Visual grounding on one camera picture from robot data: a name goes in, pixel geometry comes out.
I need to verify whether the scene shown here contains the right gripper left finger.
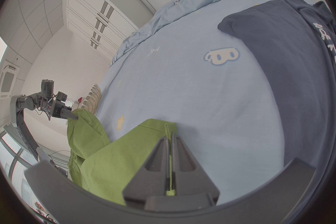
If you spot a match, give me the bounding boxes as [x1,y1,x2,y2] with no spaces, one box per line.
[122,136,170,204]

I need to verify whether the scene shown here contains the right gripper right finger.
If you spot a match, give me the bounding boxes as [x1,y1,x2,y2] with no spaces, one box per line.
[172,133,220,204]

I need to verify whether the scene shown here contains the green shorts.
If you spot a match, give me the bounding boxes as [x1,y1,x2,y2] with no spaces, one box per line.
[66,109,178,207]

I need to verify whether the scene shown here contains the round woven basket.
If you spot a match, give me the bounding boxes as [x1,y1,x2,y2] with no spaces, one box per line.
[81,84,102,115]

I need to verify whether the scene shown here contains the bed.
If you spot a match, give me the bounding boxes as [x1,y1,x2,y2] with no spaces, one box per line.
[95,0,332,205]

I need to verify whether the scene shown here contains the dark blue garment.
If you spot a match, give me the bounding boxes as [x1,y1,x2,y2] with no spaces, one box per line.
[217,0,330,169]

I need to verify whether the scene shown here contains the dark printed garment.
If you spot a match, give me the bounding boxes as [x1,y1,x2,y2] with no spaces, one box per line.
[276,0,336,113]

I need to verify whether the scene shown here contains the ceiling air conditioner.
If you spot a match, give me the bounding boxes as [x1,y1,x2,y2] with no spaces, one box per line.
[0,60,21,99]

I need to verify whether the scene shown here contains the window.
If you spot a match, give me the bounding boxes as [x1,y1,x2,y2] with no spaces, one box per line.
[0,123,54,219]

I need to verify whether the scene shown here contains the white wardrobe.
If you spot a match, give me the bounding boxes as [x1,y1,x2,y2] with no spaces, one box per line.
[66,0,157,63]

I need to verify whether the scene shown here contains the pale blue quilt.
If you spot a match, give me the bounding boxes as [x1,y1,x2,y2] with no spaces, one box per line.
[111,0,275,65]

